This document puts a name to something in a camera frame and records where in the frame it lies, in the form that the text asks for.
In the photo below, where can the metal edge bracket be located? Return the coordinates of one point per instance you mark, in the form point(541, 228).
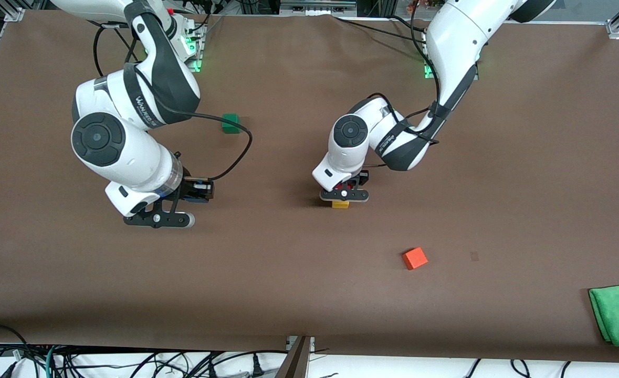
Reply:
point(291, 341)

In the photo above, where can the aluminium frame rail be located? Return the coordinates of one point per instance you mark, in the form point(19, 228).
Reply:
point(317, 4)

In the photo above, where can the orange block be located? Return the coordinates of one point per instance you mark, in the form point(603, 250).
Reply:
point(415, 258)

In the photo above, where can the brown table cover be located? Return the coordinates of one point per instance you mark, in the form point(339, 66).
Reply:
point(309, 294)

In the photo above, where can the red block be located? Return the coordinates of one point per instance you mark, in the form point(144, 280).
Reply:
point(342, 186)

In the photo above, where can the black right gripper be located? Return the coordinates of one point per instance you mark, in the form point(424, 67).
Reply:
point(190, 187)

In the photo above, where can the yellow block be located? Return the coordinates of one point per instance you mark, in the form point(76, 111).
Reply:
point(341, 205)

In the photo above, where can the dark metal bar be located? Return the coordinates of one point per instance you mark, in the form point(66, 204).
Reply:
point(294, 365)

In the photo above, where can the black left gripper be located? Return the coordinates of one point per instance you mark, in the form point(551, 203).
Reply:
point(362, 180)

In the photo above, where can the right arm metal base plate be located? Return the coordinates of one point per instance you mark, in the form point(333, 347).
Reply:
point(198, 52)

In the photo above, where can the green block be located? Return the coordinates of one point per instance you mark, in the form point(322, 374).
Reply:
point(229, 125)

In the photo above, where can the black power plug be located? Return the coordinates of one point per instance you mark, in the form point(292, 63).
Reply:
point(256, 367)

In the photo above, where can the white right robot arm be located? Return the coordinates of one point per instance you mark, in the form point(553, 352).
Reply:
point(109, 142)

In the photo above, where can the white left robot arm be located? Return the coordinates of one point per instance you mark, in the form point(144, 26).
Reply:
point(456, 37)

